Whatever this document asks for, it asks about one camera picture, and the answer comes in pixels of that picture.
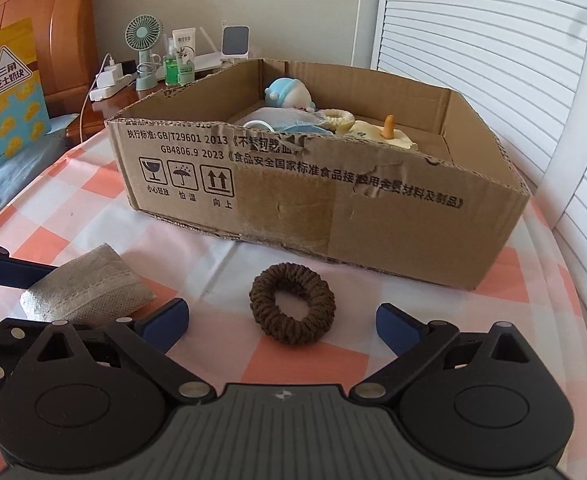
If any grey sachet pillow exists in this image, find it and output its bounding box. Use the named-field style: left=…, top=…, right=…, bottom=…
left=20, top=244, right=156, bottom=327

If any brown knitted scrunchie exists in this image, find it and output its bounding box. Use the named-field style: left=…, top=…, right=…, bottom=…
left=249, top=262, right=336, bottom=346

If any yellow cleaning cloth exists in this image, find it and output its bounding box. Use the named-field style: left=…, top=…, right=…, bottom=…
left=344, top=120, right=418, bottom=152

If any cream knitted scrunchie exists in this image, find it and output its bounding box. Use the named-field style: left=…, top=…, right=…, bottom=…
left=317, top=108, right=355, bottom=134

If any light blue face mask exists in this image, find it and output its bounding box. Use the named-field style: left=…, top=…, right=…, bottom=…
left=235, top=107, right=331, bottom=134

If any light blue round doll toy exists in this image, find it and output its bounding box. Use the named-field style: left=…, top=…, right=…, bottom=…
left=264, top=77, right=316, bottom=112

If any blue grey bed sheet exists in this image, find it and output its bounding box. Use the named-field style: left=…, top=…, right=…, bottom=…
left=0, top=114, right=77, bottom=211

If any pink white checkered tablecloth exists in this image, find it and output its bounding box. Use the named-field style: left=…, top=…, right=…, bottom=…
left=0, top=133, right=587, bottom=479

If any yellow blue snack bag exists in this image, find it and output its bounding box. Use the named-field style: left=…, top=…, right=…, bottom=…
left=0, top=18, right=50, bottom=165

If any brown cardboard box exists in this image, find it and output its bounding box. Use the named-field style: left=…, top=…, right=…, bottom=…
left=107, top=60, right=530, bottom=289

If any wooden nightstand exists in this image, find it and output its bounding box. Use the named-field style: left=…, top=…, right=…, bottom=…
left=66, top=81, right=165, bottom=146

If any white power strip with charger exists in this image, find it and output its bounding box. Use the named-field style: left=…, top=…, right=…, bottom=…
left=88, top=54, right=134, bottom=102

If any green clear bottle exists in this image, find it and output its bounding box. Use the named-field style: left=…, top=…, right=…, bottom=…
left=163, top=38, right=179, bottom=87

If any pale green tube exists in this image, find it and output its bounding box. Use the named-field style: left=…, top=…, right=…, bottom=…
left=176, top=44, right=194, bottom=86

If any mint green desk fan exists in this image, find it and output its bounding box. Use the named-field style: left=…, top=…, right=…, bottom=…
left=124, top=14, right=163, bottom=92

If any wooden bed headboard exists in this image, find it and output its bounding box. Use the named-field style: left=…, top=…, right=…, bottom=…
left=0, top=0, right=98, bottom=116

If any white wifi router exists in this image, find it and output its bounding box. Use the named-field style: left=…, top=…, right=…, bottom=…
left=194, top=22, right=231, bottom=73

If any white cosmetic tube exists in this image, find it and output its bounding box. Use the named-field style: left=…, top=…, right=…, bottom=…
left=172, top=27, right=197, bottom=58

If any white phone stand with screen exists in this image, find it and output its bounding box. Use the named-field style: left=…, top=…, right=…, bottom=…
left=220, top=25, right=250, bottom=58

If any white charging cable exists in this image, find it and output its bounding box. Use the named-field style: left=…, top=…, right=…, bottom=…
left=76, top=66, right=105, bottom=143

